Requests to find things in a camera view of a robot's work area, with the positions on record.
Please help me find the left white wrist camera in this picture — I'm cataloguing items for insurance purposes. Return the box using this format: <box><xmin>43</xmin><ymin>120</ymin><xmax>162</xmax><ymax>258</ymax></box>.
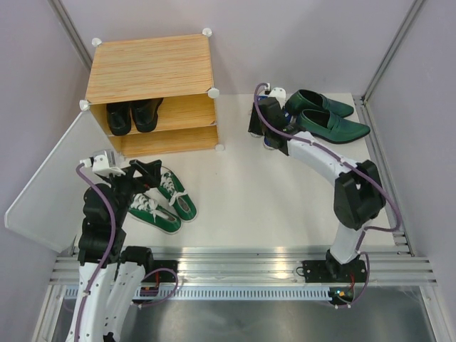
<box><xmin>80</xmin><ymin>150</ymin><xmax>126</xmax><ymax>177</ymax></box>

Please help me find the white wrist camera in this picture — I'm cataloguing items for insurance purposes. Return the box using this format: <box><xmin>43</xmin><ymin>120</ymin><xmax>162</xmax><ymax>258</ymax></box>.
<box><xmin>80</xmin><ymin>150</ymin><xmax>126</xmax><ymax>177</ymax></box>
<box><xmin>264</xmin><ymin>83</ymin><xmax>286</xmax><ymax>107</ymax></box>

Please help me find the green sneaker upper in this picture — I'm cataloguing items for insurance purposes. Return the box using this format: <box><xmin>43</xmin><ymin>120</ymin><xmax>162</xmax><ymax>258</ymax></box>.
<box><xmin>158</xmin><ymin>167</ymin><xmax>197</xmax><ymax>222</ymax></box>

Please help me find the purple cable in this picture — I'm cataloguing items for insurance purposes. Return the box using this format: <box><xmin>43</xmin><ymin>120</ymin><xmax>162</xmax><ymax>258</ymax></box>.
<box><xmin>66</xmin><ymin>163</ymin><xmax>179</xmax><ymax>342</ymax></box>
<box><xmin>254</xmin><ymin>82</ymin><xmax>402</xmax><ymax>311</ymax></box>

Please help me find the green loafer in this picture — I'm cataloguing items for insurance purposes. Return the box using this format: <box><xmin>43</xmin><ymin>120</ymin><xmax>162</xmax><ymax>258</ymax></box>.
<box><xmin>296</xmin><ymin>110</ymin><xmax>371</xmax><ymax>145</ymax></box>
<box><xmin>284</xmin><ymin>89</ymin><xmax>354</xmax><ymax>118</ymax></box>

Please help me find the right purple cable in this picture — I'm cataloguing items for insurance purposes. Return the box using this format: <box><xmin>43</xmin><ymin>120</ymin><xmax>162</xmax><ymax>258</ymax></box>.
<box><xmin>254</xmin><ymin>82</ymin><xmax>402</xmax><ymax>311</ymax></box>

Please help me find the aluminium mounting rail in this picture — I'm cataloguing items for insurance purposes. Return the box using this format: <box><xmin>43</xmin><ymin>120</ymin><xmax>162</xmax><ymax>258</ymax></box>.
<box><xmin>49</xmin><ymin>245</ymin><xmax>439</xmax><ymax>286</ymax></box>

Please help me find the aluminium frame post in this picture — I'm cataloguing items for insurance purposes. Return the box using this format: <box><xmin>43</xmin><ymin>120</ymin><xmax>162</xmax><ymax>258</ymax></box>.
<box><xmin>361</xmin><ymin>0</ymin><xmax>427</xmax><ymax>105</ymax></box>
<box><xmin>48</xmin><ymin>0</ymin><xmax>93</xmax><ymax>71</ymax></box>

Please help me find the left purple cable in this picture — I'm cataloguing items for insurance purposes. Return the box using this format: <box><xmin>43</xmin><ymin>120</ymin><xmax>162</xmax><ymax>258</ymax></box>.
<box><xmin>66</xmin><ymin>163</ymin><xmax>179</xmax><ymax>342</ymax></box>

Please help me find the green loafer front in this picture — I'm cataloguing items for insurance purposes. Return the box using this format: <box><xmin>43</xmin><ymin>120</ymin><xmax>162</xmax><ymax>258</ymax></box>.
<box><xmin>296</xmin><ymin>110</ymin><xmax>371</xmax><ymax>145</ymax></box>

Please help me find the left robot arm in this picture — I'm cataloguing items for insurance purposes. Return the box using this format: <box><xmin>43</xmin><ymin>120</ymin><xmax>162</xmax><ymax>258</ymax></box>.
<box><xmin>66</xmin><ymin>155</ymin><xmax>162</xmax><ymax>341</ymax></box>

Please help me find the white slotted cable duct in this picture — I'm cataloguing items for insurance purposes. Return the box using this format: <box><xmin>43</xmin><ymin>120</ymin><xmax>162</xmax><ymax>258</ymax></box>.
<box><xmin>133</xmin><ymin>286</ymin><xmax>332</xmax><ymax>301</ymax></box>

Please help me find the green sneaker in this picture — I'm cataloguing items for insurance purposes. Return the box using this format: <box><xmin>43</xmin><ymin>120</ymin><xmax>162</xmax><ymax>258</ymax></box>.
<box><xmin>158</xmin><ymin>167</ymin><xmax>197</xmax><ymax>222</ymax></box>
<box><xmin>129</xmin><ymin>193</ymin><xmax>182</xmax><ymax>234</ymax></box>

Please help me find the green loafer rear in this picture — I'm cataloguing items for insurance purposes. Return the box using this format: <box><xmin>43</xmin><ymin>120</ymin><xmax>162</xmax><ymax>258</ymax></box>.
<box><xmin>284</xmin><ymin>89</ymin><xmax>354</xmax><ymax>118</ymax></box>

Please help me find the wooden two-shelf shoe cabinet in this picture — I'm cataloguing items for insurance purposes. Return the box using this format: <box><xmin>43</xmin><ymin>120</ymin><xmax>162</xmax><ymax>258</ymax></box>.
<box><xmin>79</xmin><ymin>28</ymin><xmax>221</xmax><ymax>157</ymax></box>

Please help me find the right aluminium frame post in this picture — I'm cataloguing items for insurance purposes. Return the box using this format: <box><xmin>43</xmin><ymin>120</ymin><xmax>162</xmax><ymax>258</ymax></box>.
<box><xmin>361</xmin><ymin>0</ymin><xmax>427</xmax><ymax>105</ymax></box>

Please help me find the green sneaker lower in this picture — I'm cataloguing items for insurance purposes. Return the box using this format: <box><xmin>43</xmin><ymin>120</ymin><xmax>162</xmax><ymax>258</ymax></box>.
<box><xmin>129</xmin><ymin>193</ymin><xmax>182</xmax><ymax>234</ymax></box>

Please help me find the black patent shoe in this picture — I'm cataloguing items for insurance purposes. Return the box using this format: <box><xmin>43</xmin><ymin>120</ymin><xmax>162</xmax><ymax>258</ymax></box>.
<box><xmin>131</xmin><ymin>98</ymin><xmax>163</xmax><ymax>133</ymax></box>
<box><xmin>106</xmin><ymin>102</ymin><xmax>132</xmax><ymax>136</ymax></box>

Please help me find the left aluminium frame post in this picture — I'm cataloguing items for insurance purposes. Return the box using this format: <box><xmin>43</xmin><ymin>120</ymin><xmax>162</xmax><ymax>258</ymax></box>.
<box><xmin>48</xmin><ymin>0</ymin><xmax>93</xmax><ymax>71</ymax></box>

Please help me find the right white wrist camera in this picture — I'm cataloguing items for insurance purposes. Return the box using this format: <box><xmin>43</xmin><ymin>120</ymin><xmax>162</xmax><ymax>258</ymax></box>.
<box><xmin>264</xmin><ymin>83</ymin><xmax>286</xmax><ymax>107</ymax></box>

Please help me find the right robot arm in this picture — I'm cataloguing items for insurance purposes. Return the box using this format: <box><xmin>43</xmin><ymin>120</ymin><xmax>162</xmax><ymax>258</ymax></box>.
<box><xmin>248</xmin><ymin>95</ymin><xmax>385</xmax><ymax>284</ymax></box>

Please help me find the white translucent cabinet door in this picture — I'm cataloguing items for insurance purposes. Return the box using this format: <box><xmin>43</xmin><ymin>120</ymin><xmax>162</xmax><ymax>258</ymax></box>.
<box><xmin>4</xmin><ymin>112</ymin><xmax>113</xmax><ymax>253</ymax></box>

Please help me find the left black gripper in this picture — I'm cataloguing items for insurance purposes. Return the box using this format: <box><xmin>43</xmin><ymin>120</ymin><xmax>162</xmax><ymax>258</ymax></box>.
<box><xmin>100</xmin><ymin>158</ymin><xmax>162</xmax><ymax>225</ymax></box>

